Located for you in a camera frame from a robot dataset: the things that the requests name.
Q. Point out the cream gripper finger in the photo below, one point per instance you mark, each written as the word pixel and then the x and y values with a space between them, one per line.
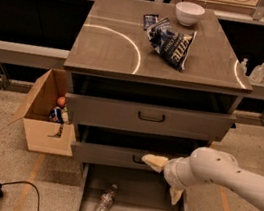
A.
pixel 175 194
pixel 156 163

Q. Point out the clear plastic water bottle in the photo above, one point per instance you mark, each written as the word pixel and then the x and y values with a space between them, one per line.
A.
pixel 107 199

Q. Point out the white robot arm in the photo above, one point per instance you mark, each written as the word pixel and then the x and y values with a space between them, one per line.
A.
pixel 207 165

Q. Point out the grey bottom drawer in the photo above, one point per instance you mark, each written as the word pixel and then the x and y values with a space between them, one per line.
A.
pixel 137 190

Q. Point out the grey drawer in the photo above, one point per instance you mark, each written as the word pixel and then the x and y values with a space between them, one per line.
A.
pixel 139 117
pixel 137 190
pixel 114 156

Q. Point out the grey middle drawer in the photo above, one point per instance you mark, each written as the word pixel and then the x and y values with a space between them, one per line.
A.
pixel 114 156

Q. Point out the grey drawer cabinet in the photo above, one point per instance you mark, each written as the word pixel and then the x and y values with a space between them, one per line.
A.
pixel 140 82

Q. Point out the grey top drawer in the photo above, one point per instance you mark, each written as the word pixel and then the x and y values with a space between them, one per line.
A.
pixel 139 117

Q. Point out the large clear sanitizer bottle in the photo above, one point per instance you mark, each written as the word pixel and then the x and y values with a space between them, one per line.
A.
pixel 257 74

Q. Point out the blue soda can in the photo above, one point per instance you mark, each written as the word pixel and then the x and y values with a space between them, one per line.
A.
pixel 55 115

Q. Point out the orange fruit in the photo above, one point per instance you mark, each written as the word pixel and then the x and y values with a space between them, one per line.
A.
pixel 61 101

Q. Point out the blue kettle chips bag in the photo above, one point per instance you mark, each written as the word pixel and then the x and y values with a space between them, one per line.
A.
pixel 172 46

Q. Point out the cardboard box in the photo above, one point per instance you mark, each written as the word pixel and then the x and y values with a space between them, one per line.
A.
pixel 41 134

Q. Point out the small dark blue packet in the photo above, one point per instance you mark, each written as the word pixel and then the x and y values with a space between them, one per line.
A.
pixel 149 20

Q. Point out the white ceramic bowl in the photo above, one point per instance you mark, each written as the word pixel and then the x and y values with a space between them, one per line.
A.
pixel 188 13

